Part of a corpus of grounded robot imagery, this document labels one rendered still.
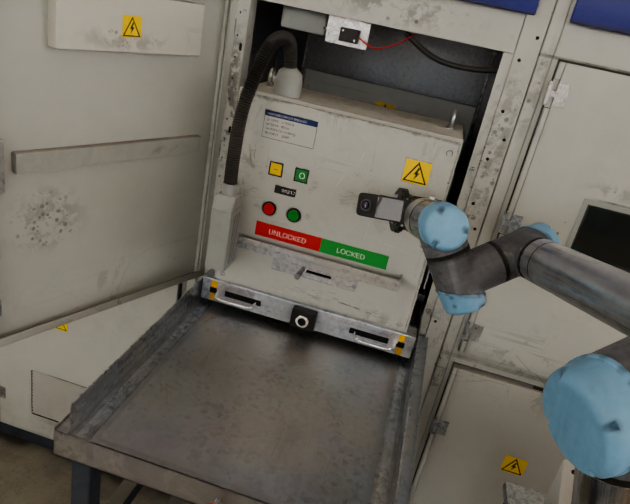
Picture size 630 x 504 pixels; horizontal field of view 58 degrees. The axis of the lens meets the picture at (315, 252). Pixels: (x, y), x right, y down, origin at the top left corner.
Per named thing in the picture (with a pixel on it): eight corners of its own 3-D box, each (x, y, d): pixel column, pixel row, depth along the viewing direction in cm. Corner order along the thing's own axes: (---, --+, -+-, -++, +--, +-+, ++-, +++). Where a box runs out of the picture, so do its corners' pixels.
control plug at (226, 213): (223, 273, 129) (234, 200, 122) (203, 267, 130) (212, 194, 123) (236, 260, 136) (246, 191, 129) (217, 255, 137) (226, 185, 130)
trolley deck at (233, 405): (395, 574, 92) (404, 549, 90) (53, 453, 101) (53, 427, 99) (422, 356, 154) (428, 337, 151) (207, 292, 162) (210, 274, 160)
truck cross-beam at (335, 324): (409, 359, 137) (416, 338, 135) (200, 297, 145) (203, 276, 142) (411, 348, 142) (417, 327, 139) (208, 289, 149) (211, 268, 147)
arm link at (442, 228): (433, 264, 91) (417, 213, 89) (416, 252, 102) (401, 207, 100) (480, 246, 91) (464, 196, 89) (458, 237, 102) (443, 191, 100)
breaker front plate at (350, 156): (403, 339, 136) (461, 143, 117) (213, 284, 143) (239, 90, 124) (403, 336, 137) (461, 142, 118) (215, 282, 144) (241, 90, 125)
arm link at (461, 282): (515, 297, 96) (496, 236, 94) (455, 322, 94) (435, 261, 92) (492, 288, 103) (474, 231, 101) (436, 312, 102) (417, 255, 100)
